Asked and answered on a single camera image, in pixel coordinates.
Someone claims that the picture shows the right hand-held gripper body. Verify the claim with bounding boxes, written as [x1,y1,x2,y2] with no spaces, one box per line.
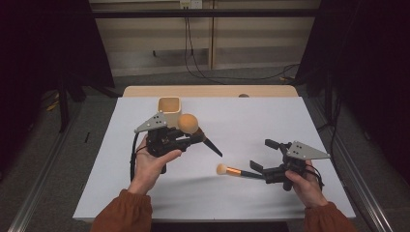
[261,140,332,192]

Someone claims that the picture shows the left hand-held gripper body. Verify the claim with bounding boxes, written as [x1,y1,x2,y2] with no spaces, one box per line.
[133,111,194,175]

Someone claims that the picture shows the large makeup brush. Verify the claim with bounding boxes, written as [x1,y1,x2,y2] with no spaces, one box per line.
[176,113,223,159]

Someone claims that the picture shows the small makeup brush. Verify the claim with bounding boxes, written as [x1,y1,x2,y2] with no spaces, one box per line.
[216,162,264,179]

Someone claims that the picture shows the cream square cup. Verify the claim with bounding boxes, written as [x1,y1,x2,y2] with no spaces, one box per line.
[157,96,185,130]

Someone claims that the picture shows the person's left hand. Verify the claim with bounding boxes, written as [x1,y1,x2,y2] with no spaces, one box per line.
[128,134,184,196]

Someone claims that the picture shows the person's right hand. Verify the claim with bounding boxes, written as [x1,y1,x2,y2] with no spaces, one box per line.
[285,160,330,209]

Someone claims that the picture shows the black metal stand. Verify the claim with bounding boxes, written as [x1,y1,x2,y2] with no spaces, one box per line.
[57,75,71,133]

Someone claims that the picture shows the black curtain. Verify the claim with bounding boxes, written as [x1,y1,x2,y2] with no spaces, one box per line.
[293,0,410,186]
[0,0,116,177]

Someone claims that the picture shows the black metal crossbar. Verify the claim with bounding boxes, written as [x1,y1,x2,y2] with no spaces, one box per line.
[91,9,321,19]

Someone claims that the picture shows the left hand-held gripper black cable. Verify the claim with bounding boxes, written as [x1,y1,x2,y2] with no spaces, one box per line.
[129,132,143,182]

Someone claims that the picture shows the hand-held gripper black cable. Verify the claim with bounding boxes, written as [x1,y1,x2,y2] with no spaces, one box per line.
[306,163,325,191]
[129,132,143,182]

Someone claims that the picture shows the right hand-held gripper black cable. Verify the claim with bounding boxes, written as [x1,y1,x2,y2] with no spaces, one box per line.
[306,163,325,191]

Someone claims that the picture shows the black power cable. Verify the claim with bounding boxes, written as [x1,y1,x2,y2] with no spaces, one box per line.
[187,17,302,81]
[183,8,225,86]

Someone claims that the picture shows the aluminium floor rail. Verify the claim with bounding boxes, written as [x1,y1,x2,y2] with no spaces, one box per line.
[313,100,395,232]
[7,120,76,232]

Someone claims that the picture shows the yellow floor cable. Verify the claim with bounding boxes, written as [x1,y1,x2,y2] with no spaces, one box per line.
[45,99,61,113]

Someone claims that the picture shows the white wall outlet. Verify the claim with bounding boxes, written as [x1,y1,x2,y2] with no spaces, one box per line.
[179,0,204,10]

